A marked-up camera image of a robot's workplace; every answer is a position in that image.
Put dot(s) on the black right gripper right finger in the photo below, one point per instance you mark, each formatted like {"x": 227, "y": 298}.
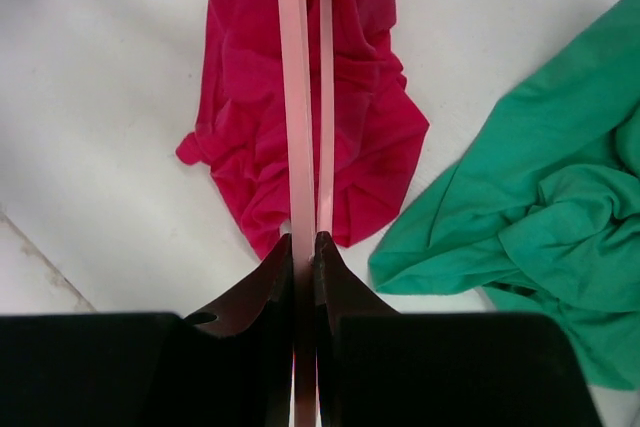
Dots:
{"x": 346, "y": 311}

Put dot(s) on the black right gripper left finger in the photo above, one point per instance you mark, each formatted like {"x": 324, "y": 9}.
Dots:
{"x": 248, "y": 362}

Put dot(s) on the pink plastic hanger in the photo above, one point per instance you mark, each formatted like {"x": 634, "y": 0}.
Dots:
{"x": 298, "y": 117}

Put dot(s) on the green tank top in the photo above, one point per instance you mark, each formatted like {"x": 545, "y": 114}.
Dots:
{"x": 542, "y": 210}

